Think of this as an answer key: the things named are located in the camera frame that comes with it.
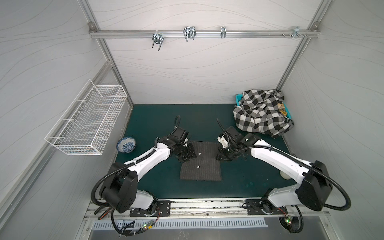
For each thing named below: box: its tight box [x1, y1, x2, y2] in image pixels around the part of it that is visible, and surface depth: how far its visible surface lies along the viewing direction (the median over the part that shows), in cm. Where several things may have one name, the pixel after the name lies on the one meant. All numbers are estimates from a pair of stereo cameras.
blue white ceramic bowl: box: [116, 136, 136, 154], surface depth 97 cm
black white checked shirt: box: [233, 89, 295, 138], surface depth 103 cm
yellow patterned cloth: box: [277, 102, 287, 117], surface depth 106 cm
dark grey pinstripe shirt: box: [179, 141, 223, 182], surface depth 84 cm
